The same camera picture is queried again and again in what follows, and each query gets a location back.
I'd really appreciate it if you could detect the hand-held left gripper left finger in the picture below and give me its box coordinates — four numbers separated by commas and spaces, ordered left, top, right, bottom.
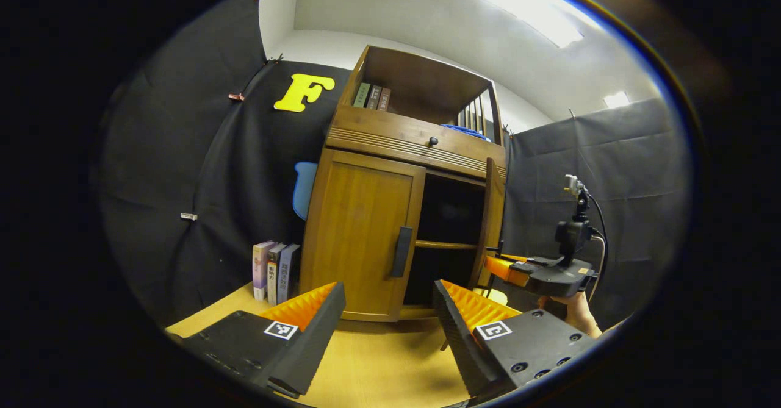
177, 282, 347, 399

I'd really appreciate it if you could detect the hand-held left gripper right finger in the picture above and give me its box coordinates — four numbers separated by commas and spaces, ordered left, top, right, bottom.
432, 279, 602, 403

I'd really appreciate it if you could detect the wooden shoe cabinet door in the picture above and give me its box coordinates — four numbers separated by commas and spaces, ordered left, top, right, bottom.
469, 157, 507, 290
299, 148, 426, 323

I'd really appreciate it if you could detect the wooden double-door shoe cabinet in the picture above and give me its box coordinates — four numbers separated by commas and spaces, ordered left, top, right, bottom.
298, 45, 508, 323

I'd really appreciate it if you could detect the wooden cabinet inner shelf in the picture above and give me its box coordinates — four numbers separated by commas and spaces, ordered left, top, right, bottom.
415, 240, 480, 251

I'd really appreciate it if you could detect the wooden cabinet drawer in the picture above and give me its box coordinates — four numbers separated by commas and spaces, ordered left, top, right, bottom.
325, 105, 507, 183

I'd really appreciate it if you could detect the blue-grey book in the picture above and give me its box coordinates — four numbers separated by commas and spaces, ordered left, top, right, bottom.
277, 243, 301, 305

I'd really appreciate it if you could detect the blue cloth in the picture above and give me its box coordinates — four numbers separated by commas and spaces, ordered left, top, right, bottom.
441, 124, 489, 141

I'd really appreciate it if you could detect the black backdrop cloth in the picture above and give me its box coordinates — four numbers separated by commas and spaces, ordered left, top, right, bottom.
98, 0, 693, 329

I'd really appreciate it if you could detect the large ceiling light panel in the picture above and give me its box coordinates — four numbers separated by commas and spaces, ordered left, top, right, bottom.
464, 0, 602, 49

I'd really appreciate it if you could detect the black cable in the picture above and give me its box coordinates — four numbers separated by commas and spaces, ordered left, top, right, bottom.
588, 193, 610, 287

